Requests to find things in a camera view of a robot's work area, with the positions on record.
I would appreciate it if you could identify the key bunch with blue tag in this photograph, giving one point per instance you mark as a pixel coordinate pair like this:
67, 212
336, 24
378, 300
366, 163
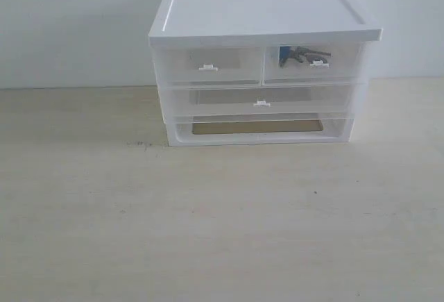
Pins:
303, 54

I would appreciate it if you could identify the white plastic drawer cabinet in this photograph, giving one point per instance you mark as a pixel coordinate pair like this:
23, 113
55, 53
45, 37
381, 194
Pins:
261, 24

